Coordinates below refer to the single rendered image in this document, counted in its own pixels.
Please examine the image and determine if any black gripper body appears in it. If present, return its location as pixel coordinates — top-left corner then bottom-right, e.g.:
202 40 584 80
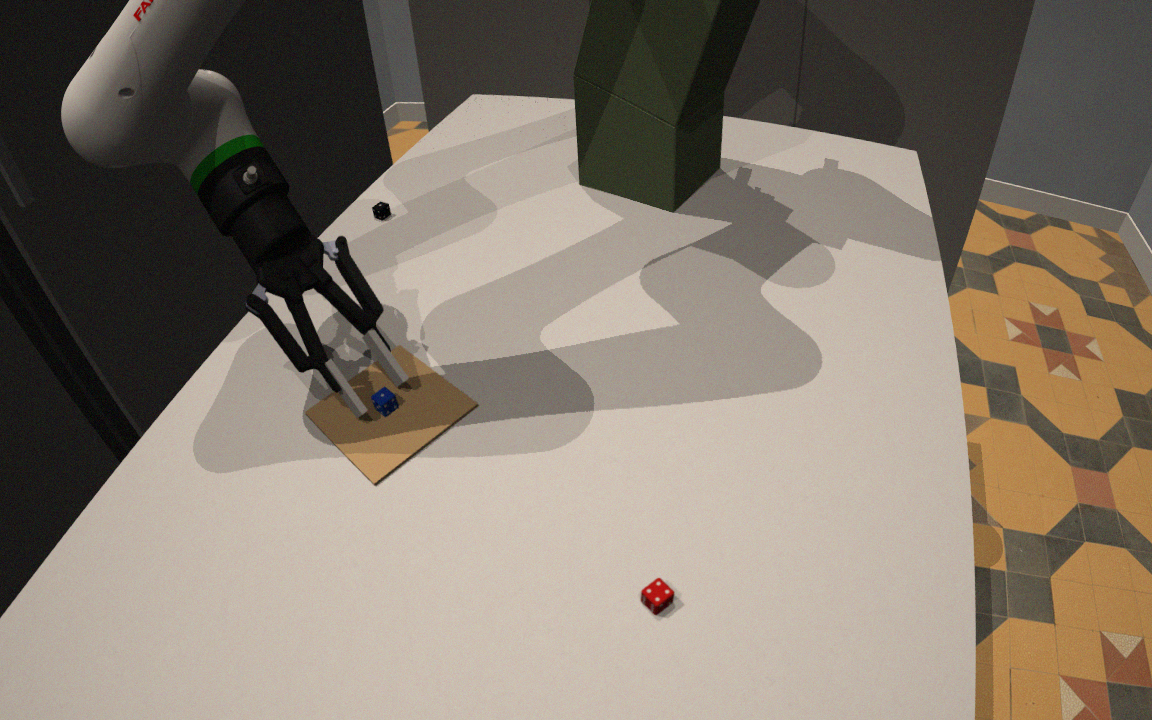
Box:
230 192 324 300

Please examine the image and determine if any red die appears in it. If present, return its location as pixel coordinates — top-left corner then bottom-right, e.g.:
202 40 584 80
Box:
641 578 674 615

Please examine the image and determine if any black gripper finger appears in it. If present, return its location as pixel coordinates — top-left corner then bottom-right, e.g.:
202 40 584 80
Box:
300 236 409 387
245 263 367 418

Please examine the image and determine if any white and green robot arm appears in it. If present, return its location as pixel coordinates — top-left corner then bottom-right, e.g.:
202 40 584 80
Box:
61 0 289 236

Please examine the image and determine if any tan flat square mat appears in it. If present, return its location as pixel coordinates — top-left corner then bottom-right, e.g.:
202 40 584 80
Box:
305 344 478 485

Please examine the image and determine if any blue die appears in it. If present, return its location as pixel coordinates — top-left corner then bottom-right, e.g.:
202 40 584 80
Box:
371 387 399 417

